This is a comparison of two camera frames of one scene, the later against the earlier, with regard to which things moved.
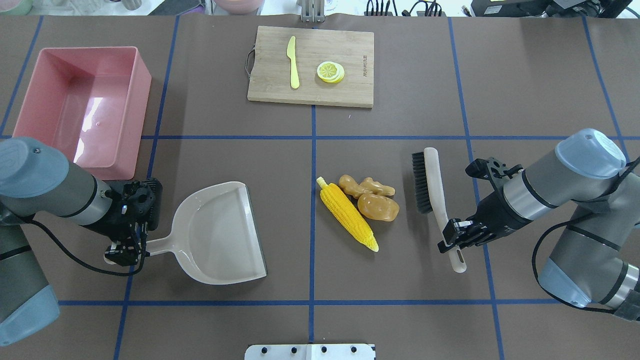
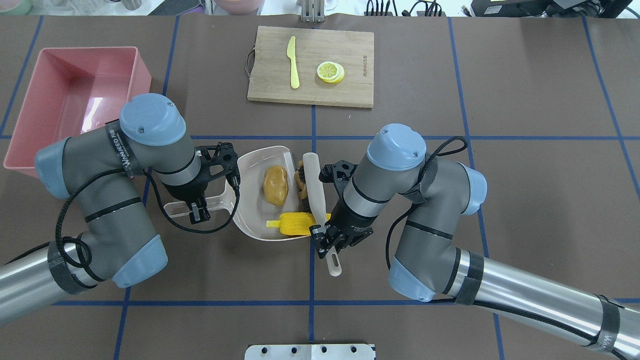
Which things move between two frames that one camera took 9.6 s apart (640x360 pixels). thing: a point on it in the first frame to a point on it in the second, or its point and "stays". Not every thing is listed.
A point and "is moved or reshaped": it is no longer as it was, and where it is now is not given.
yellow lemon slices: [330, 72] stays
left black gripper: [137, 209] to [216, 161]
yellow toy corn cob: [349, 213] is moved or reshaped
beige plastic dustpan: [213, 240] to [177, 209]
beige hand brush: [429, 196] is moved or reshaped
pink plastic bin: [89, 104] stays
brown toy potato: [377, 207] is moved or reshaped
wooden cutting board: [312, 66] stays
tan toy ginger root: [350, 186] is moved or reshaped
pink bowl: [239, 7] stays
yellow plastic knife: [294, 75] stays
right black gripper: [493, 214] to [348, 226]
